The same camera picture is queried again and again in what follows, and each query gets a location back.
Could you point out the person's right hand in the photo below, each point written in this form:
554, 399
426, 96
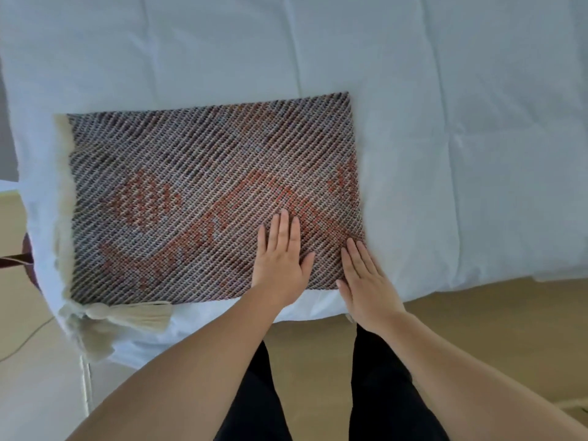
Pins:
370, 298

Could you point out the person's left hand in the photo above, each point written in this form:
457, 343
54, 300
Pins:
280, 266

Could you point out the patterned woven blanket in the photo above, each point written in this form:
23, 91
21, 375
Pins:
183, 188

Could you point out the person's left forearm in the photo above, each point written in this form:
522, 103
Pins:
183, 381

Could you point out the person's right forearm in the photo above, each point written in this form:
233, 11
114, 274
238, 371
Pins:
468, 395

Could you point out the person's black trousers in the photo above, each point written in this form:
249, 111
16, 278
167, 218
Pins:
381, 399

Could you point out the near bed white duvet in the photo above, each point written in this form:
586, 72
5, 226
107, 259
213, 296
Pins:
459, 110

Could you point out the dark standing fan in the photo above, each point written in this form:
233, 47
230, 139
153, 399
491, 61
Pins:
28, 270

